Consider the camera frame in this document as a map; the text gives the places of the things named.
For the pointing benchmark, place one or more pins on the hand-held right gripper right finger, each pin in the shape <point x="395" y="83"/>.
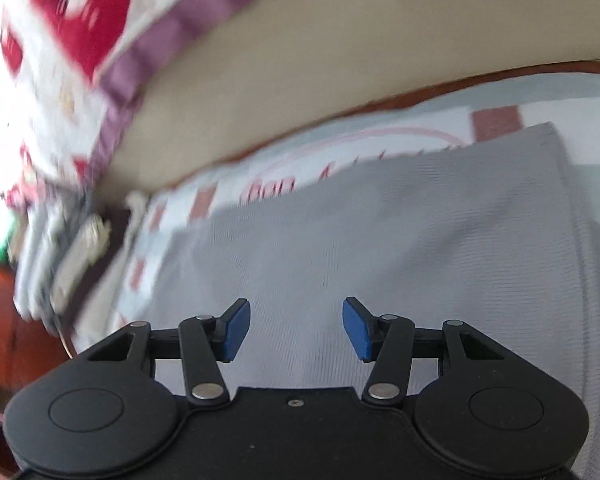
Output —
<point x="356" y="331"/>

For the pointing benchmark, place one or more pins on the beige bed base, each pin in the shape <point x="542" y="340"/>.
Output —
<point x="330" y="60"/>

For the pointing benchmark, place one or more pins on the grey waffle knit garment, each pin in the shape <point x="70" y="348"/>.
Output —
<point x="380" y="235"/>

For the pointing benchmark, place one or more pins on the green bag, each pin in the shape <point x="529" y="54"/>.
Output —
<point x="2" y="250"/>

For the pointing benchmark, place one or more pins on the checkered rug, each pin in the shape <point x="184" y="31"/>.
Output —
<point x="330" y="152"/>

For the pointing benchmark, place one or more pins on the bear print bed quilt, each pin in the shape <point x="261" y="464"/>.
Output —
<point x="55" y="85"/>

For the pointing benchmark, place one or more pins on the dark wooden dresser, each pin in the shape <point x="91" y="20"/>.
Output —
<point x="5" y="320"/>

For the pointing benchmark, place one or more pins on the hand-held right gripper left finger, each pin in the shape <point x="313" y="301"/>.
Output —
<point x="237" y="331"/>

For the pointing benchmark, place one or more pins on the stack of folded clothes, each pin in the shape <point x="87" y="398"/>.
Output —
<point x="75" y="260"/>

